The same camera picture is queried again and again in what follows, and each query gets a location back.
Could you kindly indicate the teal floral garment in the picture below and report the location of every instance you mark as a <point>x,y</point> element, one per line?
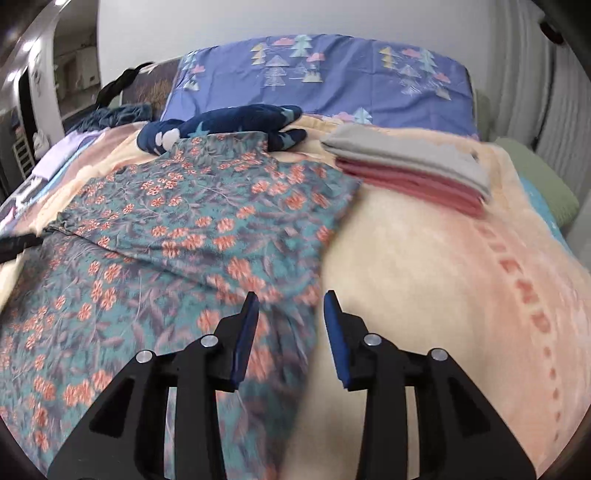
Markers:
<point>184,221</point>

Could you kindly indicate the light blue star quilt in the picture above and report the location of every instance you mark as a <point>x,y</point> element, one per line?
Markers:
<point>540,203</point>

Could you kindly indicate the cream fleece blanket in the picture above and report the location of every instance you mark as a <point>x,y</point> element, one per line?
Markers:
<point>415,286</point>

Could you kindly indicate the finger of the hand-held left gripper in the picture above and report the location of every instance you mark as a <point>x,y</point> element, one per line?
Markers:
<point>14,247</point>

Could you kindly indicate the black cloth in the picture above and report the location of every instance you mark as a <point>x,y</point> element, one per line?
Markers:
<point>115,85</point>

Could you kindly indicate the lavender cloth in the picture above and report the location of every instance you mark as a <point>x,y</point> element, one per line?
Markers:
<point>60,152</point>

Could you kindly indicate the white curtain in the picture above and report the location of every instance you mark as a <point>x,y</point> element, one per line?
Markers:
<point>554,115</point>

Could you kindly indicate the navy star print plush cloth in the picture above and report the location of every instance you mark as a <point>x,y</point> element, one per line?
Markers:
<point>221,120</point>

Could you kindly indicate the dark blue cloth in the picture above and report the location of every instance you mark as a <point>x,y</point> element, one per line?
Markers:
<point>115,115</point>

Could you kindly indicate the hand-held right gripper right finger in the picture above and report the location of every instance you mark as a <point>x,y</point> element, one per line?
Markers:
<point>333,341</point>

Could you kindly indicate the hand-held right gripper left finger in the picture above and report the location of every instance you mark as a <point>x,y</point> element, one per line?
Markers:
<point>244,341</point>

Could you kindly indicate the blue tree print pillow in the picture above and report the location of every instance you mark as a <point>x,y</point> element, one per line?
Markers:
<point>346,83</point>

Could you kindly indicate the brown patterned pillow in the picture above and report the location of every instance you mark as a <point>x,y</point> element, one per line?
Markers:
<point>152,87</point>

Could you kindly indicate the green pillow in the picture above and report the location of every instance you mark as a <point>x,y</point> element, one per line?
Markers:
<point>482,115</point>
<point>545,184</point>

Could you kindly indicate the white shelf unit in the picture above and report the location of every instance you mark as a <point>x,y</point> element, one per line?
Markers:
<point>76,78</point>

